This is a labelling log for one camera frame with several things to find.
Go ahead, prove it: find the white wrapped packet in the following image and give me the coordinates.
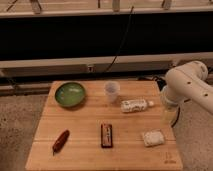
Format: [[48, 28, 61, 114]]
[[142, 130, 165, 147]]

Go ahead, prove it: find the green ceramic bowl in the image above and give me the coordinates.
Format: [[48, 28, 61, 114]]
[[55, 82, 86, 107]]

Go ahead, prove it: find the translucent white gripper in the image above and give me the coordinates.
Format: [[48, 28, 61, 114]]
[[162, 99, 179, 126]]

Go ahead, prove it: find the small plastic bottle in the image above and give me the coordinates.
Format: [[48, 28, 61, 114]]
[[121, 99, 154, 113]]

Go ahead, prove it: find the black floor cable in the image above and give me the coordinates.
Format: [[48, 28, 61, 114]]
[[139, 75, 183, 128]]

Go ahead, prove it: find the dark red candy bar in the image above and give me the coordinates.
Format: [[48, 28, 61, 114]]
[[101, 123, 113, 148]]

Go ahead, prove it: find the clear plastic cup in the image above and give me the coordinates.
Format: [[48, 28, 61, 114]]
[[104, 81, 120, 103]]

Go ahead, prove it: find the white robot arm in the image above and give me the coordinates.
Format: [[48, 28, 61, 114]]
[[160, 61, 213, 125]]

